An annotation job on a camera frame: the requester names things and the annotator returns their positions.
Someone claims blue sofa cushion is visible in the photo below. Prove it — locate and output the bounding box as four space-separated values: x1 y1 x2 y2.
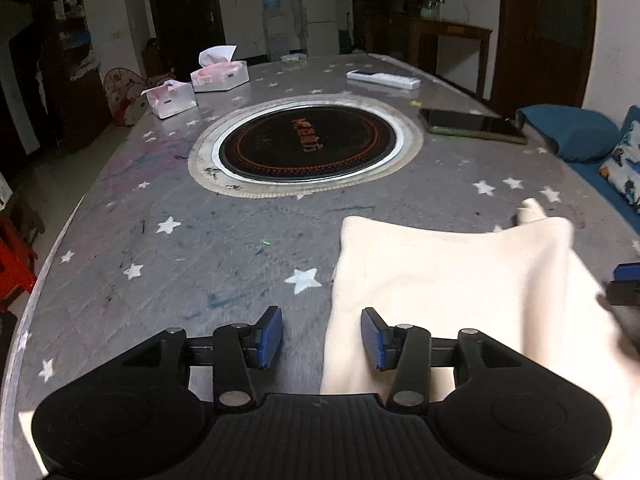
516 104 622 162

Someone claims cream garment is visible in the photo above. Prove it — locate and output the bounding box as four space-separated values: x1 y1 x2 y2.
321 200 639 479

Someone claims round black induction cooktop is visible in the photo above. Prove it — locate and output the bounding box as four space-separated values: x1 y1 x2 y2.
188 93 424 198

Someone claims white tissue box with tissue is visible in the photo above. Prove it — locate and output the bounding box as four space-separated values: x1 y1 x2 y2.
191 46 250 93

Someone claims black smartphone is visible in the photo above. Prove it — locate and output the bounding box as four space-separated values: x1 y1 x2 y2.
420 108 527 145

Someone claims water dispenser with blue bottle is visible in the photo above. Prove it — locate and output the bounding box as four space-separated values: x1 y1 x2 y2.
262 0 290 62

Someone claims red plastic stool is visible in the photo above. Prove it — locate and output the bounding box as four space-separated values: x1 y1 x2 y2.
0 214 38 313

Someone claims grey star pattern tablecloth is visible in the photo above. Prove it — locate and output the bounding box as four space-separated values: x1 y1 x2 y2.
1 54 639 479

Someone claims white refrigerator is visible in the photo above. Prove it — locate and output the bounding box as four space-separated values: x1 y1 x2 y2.
296 0 340 56

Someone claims dark wooden side table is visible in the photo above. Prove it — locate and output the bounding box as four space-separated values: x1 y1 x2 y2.
408 18 491 101

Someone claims white remote control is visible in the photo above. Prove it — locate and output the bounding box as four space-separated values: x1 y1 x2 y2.
346 70 421 91

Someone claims small green dish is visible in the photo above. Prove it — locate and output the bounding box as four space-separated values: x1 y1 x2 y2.
281 52 307 64

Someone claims small white pink tissue box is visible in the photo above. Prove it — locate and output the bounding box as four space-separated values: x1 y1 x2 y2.
142 79 198 120

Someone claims polka dot kids sofa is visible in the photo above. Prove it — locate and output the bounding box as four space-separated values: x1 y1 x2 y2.
103 67 148 127

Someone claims butterfly print pillow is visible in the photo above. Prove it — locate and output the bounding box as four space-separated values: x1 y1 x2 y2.
599 119 640 214

